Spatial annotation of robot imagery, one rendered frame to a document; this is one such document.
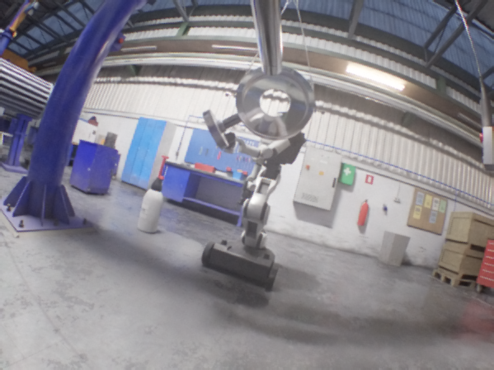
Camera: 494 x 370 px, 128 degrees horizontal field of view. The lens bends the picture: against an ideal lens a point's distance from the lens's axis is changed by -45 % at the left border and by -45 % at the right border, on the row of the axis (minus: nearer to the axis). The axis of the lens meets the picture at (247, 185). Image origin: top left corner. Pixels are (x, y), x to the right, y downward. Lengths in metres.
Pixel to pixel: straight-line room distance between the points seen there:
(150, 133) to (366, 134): 5.11
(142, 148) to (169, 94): 1.81
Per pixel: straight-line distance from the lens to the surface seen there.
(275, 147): 1.58
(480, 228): 4.93
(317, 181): 4.57
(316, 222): 4.88
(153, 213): 2.23
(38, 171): 1.86
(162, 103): 6.41
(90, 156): 3.47
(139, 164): 5.51
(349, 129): 5.38
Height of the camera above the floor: 0.64
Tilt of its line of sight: 2 degrees up
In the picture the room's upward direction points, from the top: 16 degrees clockwise
